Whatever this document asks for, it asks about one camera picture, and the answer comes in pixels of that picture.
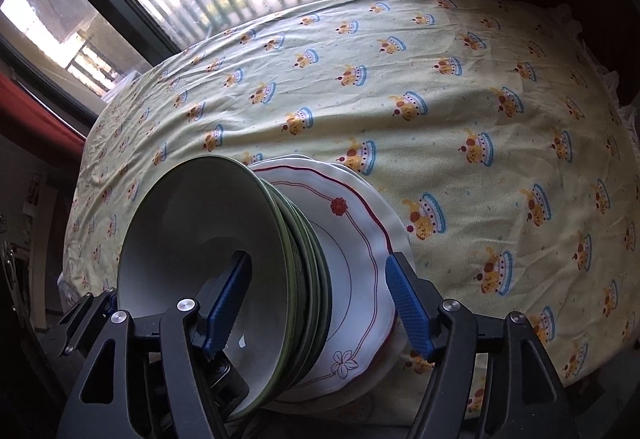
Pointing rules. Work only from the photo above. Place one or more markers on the small scalloped plate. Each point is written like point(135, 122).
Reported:
point(350, 279)

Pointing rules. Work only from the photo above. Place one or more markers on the ribbed rim flower plate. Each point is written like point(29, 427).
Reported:
point(387, 214)

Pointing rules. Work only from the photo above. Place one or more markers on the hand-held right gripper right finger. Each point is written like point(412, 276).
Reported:
point(407, 309)

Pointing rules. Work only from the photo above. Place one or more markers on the large scalloped flower plate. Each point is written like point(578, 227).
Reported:
point(406, 246)

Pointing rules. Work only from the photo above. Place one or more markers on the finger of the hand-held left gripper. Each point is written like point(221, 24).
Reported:
point(85, 319)

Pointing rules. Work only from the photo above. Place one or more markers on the yellow printed tablecloth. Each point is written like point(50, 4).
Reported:
point(425, 74)

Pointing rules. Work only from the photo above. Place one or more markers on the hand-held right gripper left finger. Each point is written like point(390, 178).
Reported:
point(225, 309)

